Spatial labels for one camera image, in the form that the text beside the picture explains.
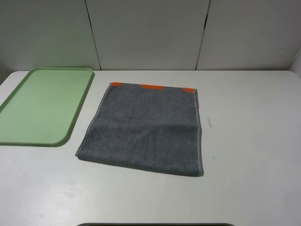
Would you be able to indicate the light green plastic tray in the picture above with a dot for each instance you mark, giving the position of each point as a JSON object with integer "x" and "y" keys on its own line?
{"x": 44, "y": 106}

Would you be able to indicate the clear tape strip right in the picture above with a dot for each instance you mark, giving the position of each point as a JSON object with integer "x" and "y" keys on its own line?
{"x": 209, "y": 122}

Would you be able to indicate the grey towel with orange stripes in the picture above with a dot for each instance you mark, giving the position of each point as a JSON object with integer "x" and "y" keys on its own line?
{"x": 146, "y": 127}

